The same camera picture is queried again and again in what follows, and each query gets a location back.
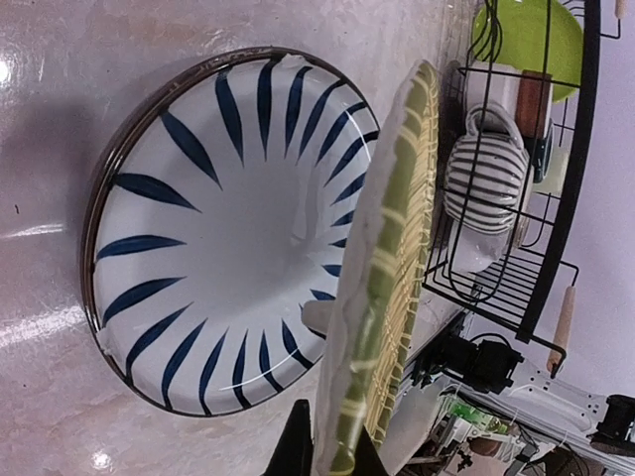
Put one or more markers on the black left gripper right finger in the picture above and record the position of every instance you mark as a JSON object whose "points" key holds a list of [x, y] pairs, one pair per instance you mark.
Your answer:
{"points": [[367, 459]]}

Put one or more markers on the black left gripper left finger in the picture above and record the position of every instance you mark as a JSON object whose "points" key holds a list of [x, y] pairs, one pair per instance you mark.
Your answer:
{"points": [[293, 453]]}

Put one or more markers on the yellow green woven plate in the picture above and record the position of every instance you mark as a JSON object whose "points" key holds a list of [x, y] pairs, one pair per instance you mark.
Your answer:
{"points": [[371, 320]]}

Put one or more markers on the white plate dark stripes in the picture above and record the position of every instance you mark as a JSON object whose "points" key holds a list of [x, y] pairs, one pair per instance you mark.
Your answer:
{"points": [[272, 225]]}

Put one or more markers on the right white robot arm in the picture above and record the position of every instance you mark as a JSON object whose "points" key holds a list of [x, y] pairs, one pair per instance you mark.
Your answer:
{"points": [[606, 421]]}

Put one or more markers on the striped black white cup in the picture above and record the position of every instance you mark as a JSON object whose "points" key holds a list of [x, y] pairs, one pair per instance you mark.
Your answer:
{"points": [[486, 171]]}

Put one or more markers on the light green cup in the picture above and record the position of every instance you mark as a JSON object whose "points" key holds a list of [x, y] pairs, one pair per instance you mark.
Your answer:
{"points": [[553, 182]]}

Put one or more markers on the dark green mug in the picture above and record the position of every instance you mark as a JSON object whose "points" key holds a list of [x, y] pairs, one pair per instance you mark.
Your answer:
{"points": [[540, 150]]}

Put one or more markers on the brown white small bowl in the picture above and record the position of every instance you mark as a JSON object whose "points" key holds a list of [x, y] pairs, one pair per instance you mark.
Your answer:
{"points": [[534, 103]]}

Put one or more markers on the lime green plate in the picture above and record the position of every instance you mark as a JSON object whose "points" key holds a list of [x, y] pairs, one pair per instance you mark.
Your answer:
{"points": [[531, 35]]}

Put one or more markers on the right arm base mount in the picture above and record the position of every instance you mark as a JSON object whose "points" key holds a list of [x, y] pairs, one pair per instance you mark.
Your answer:
{"points": [[485, 367]]}

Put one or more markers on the aluminium front rail frame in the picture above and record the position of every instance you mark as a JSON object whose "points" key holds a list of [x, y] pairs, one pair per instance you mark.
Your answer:
{"points": [[519, 433]]}

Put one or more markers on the black wire dish rack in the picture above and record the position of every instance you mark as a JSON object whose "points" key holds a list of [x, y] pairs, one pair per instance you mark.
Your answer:
{"points": [[564, 288]]}

